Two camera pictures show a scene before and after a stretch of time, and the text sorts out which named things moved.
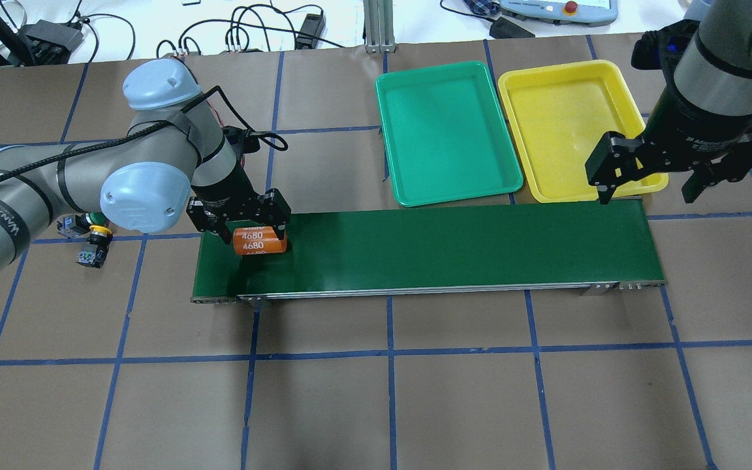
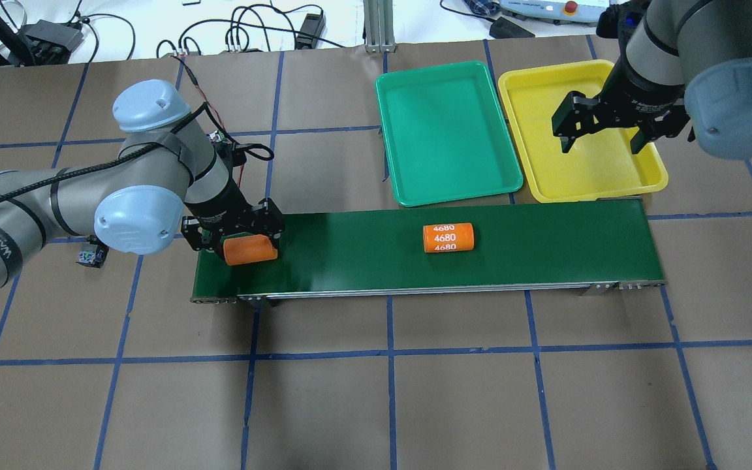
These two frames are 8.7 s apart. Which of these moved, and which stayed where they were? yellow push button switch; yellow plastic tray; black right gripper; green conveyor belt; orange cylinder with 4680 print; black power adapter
Moved: orange cylinder with 4680 print; black right gripper
Stayed: yellow push button switch; yellow plastic tray; black power adapter; green conveyor belt
